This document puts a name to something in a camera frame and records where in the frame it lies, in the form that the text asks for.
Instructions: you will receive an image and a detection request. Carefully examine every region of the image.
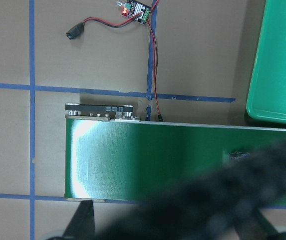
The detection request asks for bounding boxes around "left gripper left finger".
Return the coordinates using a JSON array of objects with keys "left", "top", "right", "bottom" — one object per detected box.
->
[{"left": 62, "top": 200, "right": 94, "bottom": 240}]

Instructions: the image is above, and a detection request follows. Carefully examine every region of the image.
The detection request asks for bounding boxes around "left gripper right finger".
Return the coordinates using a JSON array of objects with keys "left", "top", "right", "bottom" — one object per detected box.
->
[{"left": 235, "top": 209, "right": 278, "bottom": 240}]

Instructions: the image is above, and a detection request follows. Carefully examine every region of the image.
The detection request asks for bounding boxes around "green conveyor belt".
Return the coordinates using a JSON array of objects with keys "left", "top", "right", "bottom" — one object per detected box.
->
[{"left": 64, "top": 103, "right": 286, "bottom": 202}]

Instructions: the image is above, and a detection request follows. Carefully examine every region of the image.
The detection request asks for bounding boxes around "green plastic tray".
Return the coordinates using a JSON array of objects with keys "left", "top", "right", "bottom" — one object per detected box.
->
[{"left": 246, "top": 0, "right": 286, "bottom": 124}]

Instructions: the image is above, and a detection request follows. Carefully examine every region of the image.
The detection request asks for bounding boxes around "small controller circuit board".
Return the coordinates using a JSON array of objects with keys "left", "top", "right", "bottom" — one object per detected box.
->
[{"left": 116, "top": 0, "right": 151, "bottom": 25}]

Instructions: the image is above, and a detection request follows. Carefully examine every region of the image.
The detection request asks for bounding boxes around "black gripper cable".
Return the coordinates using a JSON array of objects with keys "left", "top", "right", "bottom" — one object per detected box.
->
[{"left": 92, "top": 134, "right": 286, "bottom": 240}]

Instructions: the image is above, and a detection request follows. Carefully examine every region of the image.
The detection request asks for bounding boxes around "black rocker switch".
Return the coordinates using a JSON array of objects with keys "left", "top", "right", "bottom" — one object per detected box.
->
[{"left": 66, "top": 22, "right": 84, "bottom": 40}]

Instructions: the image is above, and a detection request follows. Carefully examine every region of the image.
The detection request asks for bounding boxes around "red black wire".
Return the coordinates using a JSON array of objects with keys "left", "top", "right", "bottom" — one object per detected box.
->
[{"left": 81, "top": 0, "right": 163, "bottom": 123}]

